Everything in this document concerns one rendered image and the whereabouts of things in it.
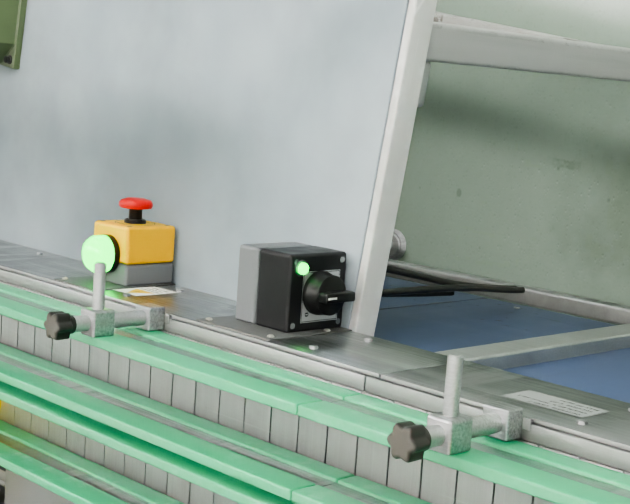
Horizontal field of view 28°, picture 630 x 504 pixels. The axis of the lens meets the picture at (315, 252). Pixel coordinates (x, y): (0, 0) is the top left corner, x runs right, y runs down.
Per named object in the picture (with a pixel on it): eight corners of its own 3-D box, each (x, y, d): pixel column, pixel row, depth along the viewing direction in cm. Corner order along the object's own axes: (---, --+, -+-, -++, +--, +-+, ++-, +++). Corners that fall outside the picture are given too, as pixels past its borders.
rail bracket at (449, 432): (491, 429, 101) (378, 454, 92) (499, 339, 100) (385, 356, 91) (531, 441, 98) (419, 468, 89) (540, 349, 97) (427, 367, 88)
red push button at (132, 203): (111, 224, 149) (112, 196, 149) (138, 223, 152) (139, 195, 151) (130, 229, 146) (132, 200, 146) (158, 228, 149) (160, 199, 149)
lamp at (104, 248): (97, 269, 149) (75, 270, 147) (98, 231, 148) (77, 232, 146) (119, 275, 146) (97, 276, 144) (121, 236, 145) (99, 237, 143)
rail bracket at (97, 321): (148, 325, 133) (38, 335, 124) (151, 256, 133) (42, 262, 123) (171, 332, 131) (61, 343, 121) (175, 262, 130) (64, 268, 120)
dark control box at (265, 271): (292, 313, 136) (233, 319, 130) (297, 240, 135) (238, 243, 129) (347, 327, 130) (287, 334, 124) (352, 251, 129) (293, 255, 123)
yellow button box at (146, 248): (141, 274, 155) (90, 277, 150) (144, 214, 154) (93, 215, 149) (176, 283, 150) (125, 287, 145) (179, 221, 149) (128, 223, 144)
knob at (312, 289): (332, 312, 128) (356, 318, 126) (300, 316, 125) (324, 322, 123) (335, 269, 128) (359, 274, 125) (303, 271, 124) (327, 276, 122)
